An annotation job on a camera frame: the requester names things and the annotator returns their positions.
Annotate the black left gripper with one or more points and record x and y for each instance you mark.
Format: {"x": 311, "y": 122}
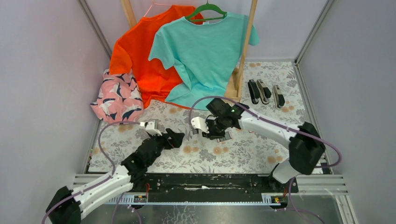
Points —
{"x": 175, "y": 141}

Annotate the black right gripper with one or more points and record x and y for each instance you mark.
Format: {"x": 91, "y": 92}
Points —
{"x": 212, "y": 135}

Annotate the beige and black stapler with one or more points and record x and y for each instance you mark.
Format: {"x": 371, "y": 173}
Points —
{"x": 265, "y": 93}

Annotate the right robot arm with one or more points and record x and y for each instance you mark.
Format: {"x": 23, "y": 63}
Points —
{"x": 302, "y": 141}

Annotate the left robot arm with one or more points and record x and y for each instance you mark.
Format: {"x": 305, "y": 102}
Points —
{"x": 71, "y": 206}

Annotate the wooden rack base tray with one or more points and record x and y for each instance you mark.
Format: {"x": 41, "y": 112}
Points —
{"x": 232, "y": 89}

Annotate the pink bird-pattern cloth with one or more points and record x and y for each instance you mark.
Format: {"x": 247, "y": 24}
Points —
{"x": 119, "y": 98}

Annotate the teal t-shirt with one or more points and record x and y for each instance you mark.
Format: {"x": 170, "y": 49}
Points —
{"x": 204, "y": 56}

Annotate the orange t-shirt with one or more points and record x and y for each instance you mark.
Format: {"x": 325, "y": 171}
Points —
{"x": 131, "y": 53}

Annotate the green clothes hanger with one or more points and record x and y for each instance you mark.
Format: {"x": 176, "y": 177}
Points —
{"x": 206, "y": 12}

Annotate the pink clothes hanger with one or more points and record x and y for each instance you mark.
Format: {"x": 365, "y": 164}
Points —
{"x": 156, "y": 7}

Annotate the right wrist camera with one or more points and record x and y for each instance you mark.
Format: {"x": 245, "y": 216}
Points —
{"x": 199, "y": 125}

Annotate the wooden rack right post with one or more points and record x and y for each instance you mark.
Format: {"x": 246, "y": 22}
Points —
{"x": 245, "y": 45}

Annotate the wooden rack post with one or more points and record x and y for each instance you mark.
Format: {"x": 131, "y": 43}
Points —
{"x": 245, "y": 45}
{"x": 129, "y": 13}

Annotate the wooden rack left post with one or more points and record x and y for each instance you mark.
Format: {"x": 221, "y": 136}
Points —
{"x": 129, "y": 13}

